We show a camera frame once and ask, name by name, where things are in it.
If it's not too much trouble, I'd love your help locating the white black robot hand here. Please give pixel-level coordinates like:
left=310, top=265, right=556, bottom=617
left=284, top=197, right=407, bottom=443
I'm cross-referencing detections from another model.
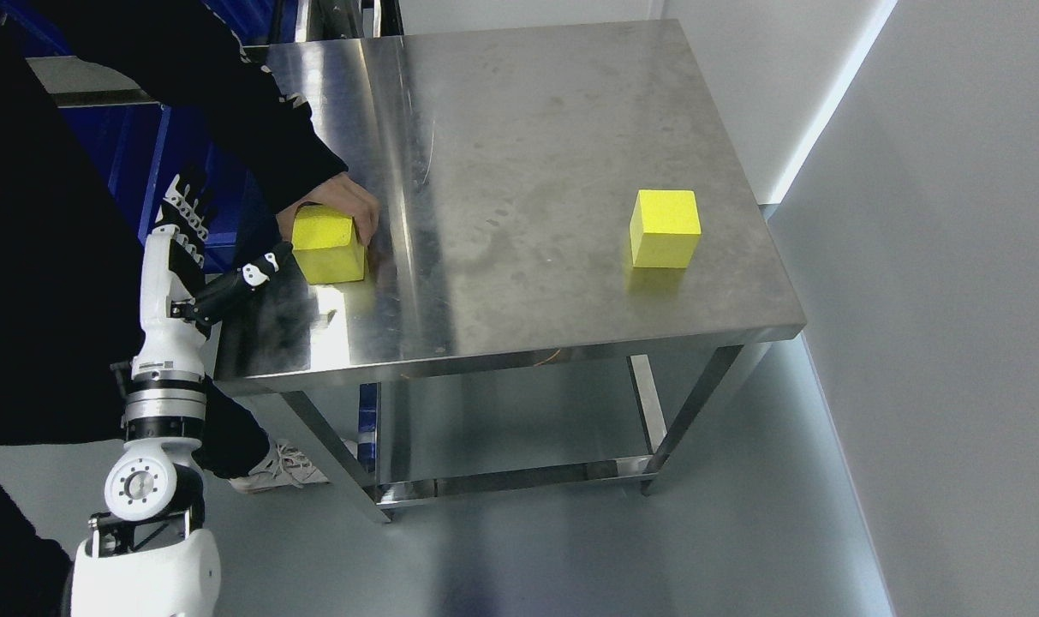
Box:
left=131, top=171, right=292, bottom=382

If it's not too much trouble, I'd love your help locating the person's bare hand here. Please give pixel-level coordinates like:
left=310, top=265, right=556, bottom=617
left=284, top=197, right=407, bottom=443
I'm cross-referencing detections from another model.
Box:
left=276, top=172, right=381, bottom=246

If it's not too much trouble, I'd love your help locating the yellow foam block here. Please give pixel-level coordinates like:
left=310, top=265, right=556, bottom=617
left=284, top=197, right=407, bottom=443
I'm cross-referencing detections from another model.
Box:
left=629, top=190, right=702, bottom=270
left=291, top=204, right=367, bottom=285

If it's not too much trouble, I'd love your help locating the person's black sleeved forearm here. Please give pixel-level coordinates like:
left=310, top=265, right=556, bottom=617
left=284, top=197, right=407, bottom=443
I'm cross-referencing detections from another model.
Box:
left=36, top=1, right=348, bottom=213

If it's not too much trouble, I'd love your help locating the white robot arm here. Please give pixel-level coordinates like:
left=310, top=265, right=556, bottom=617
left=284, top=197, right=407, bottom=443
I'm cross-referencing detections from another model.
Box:
left=61, top=368, right=221, bottom=616

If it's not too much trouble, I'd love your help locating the metal shelf rack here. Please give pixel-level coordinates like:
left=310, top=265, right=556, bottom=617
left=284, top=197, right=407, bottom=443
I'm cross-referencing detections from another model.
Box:
left=24, top=0, right=404, bottom=109

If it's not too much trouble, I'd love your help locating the white sneaker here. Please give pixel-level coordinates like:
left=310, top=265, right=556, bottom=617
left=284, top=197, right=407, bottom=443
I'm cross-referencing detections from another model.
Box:
left=228, top=439, right=359, bottom=494

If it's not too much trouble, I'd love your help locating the blue plastic bin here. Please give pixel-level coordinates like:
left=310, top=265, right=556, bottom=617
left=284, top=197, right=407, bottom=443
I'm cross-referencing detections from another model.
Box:
left=0, top=1, right=279, bottom=273

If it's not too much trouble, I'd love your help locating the stainless steel table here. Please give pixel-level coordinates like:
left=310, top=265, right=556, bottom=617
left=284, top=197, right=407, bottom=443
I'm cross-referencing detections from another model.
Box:
left=215, top=21, right=808, bottom=524

